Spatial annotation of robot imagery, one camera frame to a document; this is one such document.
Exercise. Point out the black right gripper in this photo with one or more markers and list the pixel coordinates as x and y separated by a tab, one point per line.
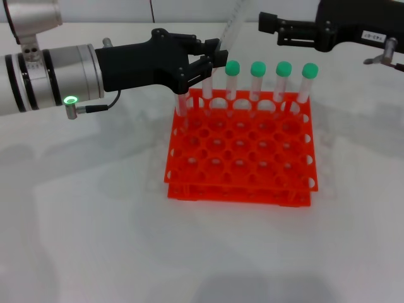
347	19

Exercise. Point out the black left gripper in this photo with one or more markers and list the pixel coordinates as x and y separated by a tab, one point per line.
139	66

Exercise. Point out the clear test tube green cap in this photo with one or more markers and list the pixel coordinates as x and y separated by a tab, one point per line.
310	71
283	68
207	88
233	22
258	68
233	67
182	107

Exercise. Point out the orange test tube rack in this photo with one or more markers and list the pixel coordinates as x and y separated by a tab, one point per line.
240	148

